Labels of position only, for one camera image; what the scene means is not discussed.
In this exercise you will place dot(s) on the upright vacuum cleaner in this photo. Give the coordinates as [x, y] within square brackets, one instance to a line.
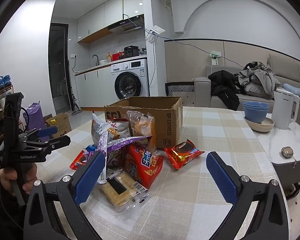
[76, 110]

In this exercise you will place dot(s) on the kitchen faucet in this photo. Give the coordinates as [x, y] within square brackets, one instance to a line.
[98, 62]

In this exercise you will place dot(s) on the red box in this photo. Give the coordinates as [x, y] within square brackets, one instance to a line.
[118, 56]

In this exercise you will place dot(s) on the person's left hand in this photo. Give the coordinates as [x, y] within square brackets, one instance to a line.
[7, 177]

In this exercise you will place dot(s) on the purple snack bag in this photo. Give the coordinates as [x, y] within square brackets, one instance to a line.
[120, 143]

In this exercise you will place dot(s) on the red cookie packet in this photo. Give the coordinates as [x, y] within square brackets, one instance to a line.
[183, 155]
[78, 162]

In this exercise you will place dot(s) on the yellow bottle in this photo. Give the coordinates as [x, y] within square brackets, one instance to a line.
[109, 57]

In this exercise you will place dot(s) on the grey sofa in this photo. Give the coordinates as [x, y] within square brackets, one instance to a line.
[202, 92]

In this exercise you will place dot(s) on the white bowl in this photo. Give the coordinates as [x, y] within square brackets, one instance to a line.
[103, 62]

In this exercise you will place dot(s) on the light blue cloth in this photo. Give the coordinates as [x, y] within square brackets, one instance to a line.
[291, 88]

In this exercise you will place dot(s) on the beige checked tablecloth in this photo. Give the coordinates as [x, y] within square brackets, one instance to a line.
[202, 130]

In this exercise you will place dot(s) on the black jacket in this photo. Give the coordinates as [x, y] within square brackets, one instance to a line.
[222, 85]

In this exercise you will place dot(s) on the grey jacket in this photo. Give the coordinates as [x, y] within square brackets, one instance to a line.
[260, 77]

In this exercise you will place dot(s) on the white wall network box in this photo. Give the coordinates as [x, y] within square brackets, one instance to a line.
[157, 29]

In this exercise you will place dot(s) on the white wall socket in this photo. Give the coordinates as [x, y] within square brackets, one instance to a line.
[215, 57]

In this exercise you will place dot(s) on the small floor cardboard box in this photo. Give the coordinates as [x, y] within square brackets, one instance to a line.
[61, 126]

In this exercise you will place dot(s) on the blue sneaker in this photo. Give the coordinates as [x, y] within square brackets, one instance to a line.
[7, 81]
[0, 82]

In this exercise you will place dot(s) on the white marble table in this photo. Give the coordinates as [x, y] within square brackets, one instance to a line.
[297, 172]

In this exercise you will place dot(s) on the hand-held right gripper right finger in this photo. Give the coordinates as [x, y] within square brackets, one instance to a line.
[221, 180]

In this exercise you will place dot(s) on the white wall cabinets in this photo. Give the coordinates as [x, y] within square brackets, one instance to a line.
[97, 17]

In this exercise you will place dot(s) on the orange cake packet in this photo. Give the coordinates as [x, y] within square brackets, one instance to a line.
[142, 127]

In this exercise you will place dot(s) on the brown cardboard box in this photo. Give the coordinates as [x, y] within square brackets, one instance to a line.
[170, 130]

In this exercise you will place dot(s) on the range hood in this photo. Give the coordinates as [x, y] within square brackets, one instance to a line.
[125, 26]

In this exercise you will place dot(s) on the beige shallow bowl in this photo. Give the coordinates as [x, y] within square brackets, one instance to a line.
[265, 127]

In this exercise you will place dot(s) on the black pressure cooker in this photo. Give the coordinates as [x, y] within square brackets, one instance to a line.
[131, 52]

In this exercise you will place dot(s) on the white electric kettle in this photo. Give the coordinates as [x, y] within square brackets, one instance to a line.
[282, 110]

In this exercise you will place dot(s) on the red cone snack bag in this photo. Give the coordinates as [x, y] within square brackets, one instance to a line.
[142, 165]

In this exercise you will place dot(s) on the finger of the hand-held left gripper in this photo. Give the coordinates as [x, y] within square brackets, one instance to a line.
[47, 131]
[60, 141]

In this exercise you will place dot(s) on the clear cracker packet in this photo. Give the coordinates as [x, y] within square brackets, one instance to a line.
[122, 192]

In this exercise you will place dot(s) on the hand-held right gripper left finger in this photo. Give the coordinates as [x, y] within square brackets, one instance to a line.
[90, 177]

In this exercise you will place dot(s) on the white washing machine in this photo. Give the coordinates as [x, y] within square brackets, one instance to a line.
[140, 67]

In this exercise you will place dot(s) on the dark glass door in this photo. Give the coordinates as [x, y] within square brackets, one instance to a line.
[57, 55]

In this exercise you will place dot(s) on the white kitchen base cabinet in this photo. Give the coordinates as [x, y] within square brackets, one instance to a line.
[90, 87]

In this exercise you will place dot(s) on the small round beige device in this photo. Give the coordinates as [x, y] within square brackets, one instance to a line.
[287, 152]

